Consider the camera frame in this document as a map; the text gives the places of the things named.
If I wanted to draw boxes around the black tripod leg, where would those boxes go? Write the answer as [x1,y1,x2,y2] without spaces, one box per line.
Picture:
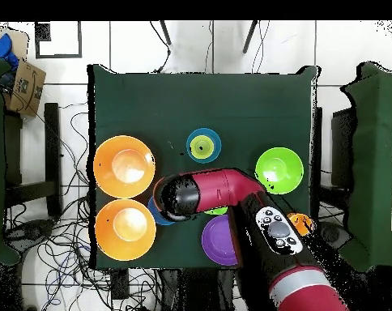
[159,19,173,46]
[241,19,259,54]

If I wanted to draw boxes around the small green bowl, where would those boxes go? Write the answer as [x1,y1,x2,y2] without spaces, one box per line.
[203,206,228,217]

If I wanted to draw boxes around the blue bowl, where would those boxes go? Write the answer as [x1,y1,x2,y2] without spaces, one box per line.
[147,196,175,227]
[185,127,223,164]

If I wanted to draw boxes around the large green bowl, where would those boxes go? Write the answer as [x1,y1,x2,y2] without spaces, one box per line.
[254,147,305,195]

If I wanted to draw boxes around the black pedestal foot with knob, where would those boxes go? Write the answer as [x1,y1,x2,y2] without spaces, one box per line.
[4,218,56,250]

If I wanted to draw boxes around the yellow cup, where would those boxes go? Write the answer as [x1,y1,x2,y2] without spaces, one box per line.
[190,134,215,160]

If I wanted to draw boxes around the orange cup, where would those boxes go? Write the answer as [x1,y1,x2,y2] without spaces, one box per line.
[287,212,314,236]

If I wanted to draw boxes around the tangle of cables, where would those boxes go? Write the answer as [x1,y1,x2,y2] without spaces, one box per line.
[2,103,161,311]

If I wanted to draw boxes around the large orange bowl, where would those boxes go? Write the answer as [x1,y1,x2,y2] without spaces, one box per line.
[94,198,157,262]
[92,134,157,199]

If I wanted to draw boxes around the cardboard box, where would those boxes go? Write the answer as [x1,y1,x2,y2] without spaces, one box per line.
[2,58,47,117]

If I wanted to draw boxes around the blue cloth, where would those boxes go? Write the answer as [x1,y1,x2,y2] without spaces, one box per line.
[0,32,20,70]

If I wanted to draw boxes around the black square frame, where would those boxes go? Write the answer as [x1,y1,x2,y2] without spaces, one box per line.
[33,20,83,60]

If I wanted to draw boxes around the purple bowl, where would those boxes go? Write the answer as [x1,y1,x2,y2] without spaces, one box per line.
[201,214,239,267]

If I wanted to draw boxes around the black bench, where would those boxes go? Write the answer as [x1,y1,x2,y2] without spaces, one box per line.
[2,102,62,218]

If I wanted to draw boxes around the black power strip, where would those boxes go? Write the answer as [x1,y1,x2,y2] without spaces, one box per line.
[110,268,130,300]

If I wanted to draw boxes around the dark green table cloth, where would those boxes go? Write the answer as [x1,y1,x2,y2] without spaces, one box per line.
[87,63,322,270]

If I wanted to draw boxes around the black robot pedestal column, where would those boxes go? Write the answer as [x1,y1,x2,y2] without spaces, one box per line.
[160,267,237,311]

